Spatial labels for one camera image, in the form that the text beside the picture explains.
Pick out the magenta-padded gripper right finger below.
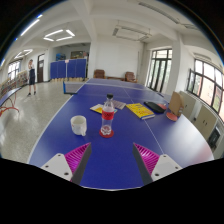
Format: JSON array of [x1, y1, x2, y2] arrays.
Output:
[[131, 142, 184, 186]]

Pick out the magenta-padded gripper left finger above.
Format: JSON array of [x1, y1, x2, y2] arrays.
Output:
[[41, 142, 93, 186]]

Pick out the clear red-labelled drink bottle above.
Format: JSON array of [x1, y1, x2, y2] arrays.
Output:
[[100, 93, 115, 137]]

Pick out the white cup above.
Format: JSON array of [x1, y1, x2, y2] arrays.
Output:
[[70, 115, 88, 137]]

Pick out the red table tennis paddle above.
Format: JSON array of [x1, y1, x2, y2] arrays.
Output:
[[165, 111, 180, 122], [155, 102, 168, 111]]

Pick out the black bin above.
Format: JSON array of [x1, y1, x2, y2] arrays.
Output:
[[207, 125, 222, 150]]

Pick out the beige cabinet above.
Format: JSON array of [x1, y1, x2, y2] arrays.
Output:
[[178, 90, 201, 118], [193, 104, 218, 141]]

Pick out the flat round red coaster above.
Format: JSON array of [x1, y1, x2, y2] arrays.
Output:
[[98, 129, 115, 139]]

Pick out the black pouch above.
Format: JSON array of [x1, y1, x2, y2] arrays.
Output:
[[143, 101, 165, 114]]

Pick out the brown cardboard box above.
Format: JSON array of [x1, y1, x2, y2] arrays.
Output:
[[168, 91, 185, 118]]

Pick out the grey-purple book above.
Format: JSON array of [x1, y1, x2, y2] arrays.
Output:
[[112, 99, 128, 111]]

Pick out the low blue-edged barrier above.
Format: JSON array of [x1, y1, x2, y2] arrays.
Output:
[[62, 80, 86, 95]]

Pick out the blue table with red legs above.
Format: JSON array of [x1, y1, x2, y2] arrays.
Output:
[[0, 87, 23, 118]]

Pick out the wide dark-framed window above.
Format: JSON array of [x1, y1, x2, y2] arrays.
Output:
[[186, 59, 224, 123]]

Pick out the person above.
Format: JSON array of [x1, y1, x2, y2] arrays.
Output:
[[26, 58, 38, 98]]

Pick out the shelf unit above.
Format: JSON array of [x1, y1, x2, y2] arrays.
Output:
[[0, 69, 29, 98]]

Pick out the brown chair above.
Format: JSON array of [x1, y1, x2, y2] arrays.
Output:
[[124, 71, 138, 83], [92, 68, 106, 80]]

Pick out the tall dark-framed window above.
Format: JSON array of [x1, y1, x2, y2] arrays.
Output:
[[146, 48, 173, 94]]

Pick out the blue partition boards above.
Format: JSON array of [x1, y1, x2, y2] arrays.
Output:
[[49, 58, 88, 80]]

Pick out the dark door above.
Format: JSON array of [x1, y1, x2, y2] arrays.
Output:
[[36, 53, 45, 84]]

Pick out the small bright window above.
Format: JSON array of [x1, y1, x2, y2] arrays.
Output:
[[7, 60, 21, 81]]

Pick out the square-shaped ceiling light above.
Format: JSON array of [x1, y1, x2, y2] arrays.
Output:
[[13, 49, 34, 60], [42, 29, 76, 43]]

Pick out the ceiling air conditioner unit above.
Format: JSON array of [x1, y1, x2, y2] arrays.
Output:
[[111, 24, 153, 42]]

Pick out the grey rectangular ceiling fixture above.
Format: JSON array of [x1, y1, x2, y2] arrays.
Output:
[[138, 1, 198, 31]]

